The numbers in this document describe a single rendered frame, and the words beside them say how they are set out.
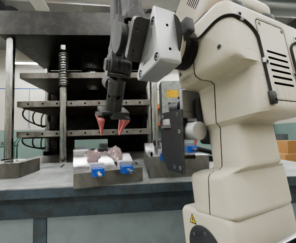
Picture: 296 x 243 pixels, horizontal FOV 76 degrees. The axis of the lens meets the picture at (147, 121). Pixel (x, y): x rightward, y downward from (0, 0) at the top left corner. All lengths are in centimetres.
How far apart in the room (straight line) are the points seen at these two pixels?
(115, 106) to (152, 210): 45
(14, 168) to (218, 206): 91
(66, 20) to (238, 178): 171
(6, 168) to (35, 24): 121
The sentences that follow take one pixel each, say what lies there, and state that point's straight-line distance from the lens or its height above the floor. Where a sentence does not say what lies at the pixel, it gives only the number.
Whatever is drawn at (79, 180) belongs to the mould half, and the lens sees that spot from 75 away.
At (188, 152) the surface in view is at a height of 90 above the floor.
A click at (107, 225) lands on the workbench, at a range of 88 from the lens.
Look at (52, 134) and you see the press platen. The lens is 175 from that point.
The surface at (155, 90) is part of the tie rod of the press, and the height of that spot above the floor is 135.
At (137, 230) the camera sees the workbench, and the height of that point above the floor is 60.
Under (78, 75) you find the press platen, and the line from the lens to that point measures 180.
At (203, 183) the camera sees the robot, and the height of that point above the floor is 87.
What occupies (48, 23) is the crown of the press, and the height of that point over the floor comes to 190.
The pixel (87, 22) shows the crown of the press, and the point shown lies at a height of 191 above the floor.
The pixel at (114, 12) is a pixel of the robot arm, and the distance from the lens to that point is 71.
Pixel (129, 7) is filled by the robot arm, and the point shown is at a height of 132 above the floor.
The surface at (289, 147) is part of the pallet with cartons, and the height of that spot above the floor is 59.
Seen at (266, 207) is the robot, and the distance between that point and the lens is 51.
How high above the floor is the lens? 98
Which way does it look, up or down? 4 degrees up
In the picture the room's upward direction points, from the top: 2 degrees counter-clockwise
